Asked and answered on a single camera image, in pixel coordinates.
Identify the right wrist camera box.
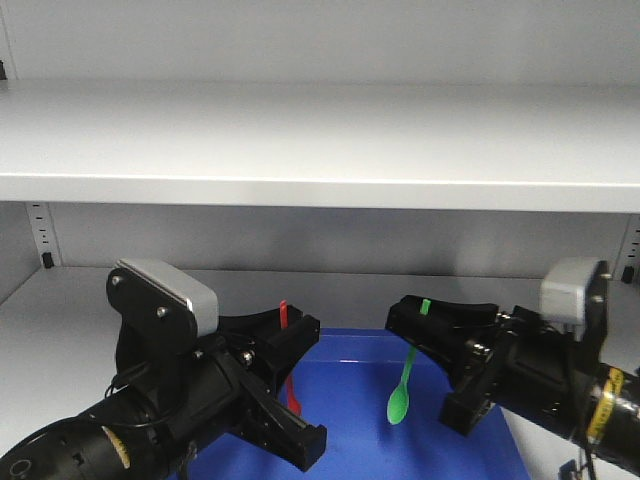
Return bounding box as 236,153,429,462
539,257,608,341

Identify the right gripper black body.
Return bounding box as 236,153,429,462
469,265,609,425

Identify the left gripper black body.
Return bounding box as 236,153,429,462
105,266,241,443

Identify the blue plastic tray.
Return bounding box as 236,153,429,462
189,329,528,479

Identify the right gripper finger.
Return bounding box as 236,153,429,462
438,353,500,436
385,295,500,380

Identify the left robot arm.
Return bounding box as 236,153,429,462
1,258,327,479

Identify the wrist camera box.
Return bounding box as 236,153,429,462
539,257,608,341
115,258,219,337

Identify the green plastic spoon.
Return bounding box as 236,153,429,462
386,298,432,426

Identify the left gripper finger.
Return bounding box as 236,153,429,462
234,367,327,472
219,306,320,380

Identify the red plastic spoon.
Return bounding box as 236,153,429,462
279,300,303,417

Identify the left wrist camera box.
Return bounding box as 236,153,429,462
115,258,219,337

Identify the upper cabinet shelf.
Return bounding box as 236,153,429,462
1,80,639,213

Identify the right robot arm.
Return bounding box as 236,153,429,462
385,257,639,474

